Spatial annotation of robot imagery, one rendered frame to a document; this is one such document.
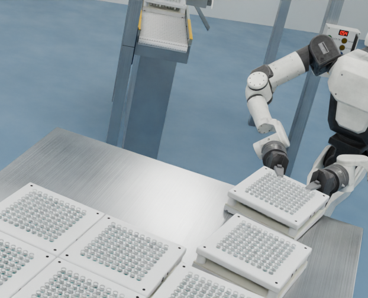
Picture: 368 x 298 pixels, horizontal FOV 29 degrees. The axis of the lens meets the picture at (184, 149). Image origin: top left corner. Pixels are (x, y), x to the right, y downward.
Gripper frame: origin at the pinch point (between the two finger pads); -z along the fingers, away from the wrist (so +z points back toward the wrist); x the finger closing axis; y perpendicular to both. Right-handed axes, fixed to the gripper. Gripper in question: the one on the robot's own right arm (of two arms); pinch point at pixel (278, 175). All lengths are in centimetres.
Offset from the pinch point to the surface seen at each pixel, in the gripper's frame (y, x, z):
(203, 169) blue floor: 5, 93, 169
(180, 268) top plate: 32, -1, -61
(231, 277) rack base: 17, 4, -55
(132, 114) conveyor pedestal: 53, 59, 154
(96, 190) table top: 57, 6, -19
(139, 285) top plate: 41, -1, -71
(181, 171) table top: 31.3, 6.7, 2.8
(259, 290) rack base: 10, 4, -59
